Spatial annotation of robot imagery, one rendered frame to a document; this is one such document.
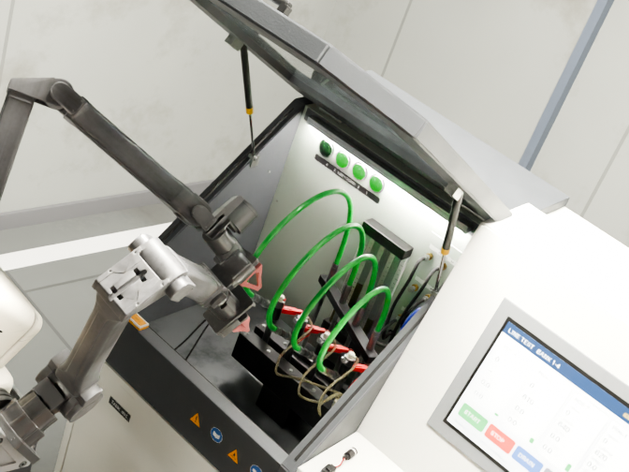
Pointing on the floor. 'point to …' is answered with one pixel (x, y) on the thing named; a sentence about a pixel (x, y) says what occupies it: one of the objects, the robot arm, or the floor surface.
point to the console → (592, 342)
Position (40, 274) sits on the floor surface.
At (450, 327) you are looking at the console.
